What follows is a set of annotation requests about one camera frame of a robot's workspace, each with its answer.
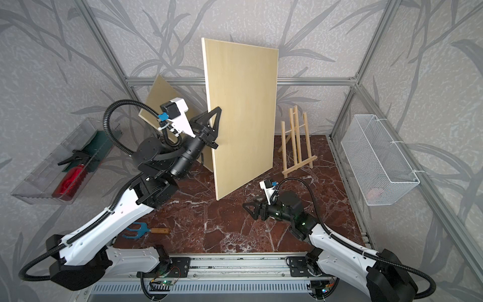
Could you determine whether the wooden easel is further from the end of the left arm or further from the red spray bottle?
the red spray bottle

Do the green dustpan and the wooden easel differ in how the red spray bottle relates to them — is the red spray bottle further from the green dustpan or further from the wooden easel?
the wooden easel

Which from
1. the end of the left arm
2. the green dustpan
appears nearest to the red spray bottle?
the green dustpan

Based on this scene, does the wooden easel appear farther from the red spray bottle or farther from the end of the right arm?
the red spray bottle

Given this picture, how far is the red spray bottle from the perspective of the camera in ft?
1.85

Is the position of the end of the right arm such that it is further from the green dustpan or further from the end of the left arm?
the green dustpan

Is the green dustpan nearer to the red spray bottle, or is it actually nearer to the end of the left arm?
the red spray bottle

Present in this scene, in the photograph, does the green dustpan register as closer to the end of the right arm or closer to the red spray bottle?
the red spray bottle

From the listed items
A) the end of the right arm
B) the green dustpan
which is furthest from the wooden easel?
the green dustpan

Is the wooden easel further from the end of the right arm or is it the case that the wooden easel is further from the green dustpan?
the green dustpan
